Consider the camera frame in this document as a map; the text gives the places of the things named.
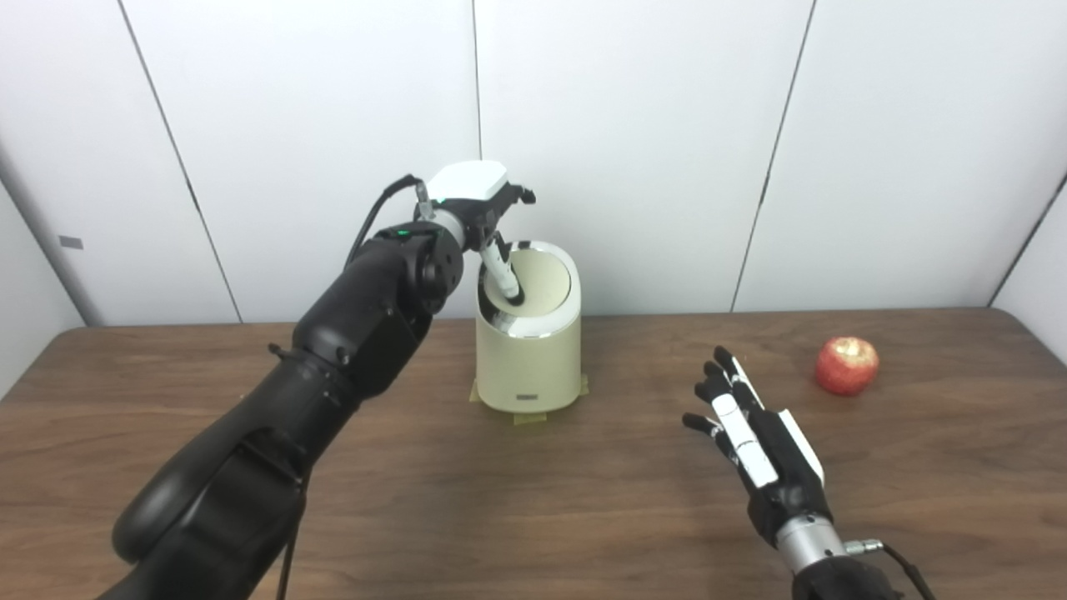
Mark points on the red apple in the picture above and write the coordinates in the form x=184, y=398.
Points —
x=846, y=367

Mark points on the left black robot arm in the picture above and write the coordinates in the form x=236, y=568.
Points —
x=333, y=358

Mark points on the cream-colored bin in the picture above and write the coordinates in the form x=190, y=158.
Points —
x=529, y=367

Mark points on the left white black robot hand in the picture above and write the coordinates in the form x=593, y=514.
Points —
x=467, y=182

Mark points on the cream round bin lid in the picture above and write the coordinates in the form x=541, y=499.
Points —
x=546, y=283

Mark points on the small grey wall label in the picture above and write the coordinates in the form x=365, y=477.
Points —
x=71, y=242

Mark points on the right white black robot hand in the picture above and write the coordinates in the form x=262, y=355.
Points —
x=779, y=467

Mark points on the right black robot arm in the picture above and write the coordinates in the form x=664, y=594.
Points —
x=834, y=567

